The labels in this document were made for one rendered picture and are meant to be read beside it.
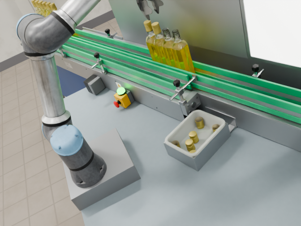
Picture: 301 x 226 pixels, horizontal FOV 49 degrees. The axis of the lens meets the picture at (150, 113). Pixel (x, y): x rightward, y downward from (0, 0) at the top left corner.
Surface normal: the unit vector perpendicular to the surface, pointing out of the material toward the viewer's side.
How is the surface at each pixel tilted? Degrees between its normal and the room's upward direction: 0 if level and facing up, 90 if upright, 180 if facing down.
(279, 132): 90
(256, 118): 90
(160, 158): 0
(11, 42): 90
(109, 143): 2
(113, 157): 2
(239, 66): 90
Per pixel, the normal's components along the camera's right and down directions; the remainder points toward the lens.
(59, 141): -0.26, -0.67
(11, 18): 0.36, 0.52
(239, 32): -0.69, 0.62
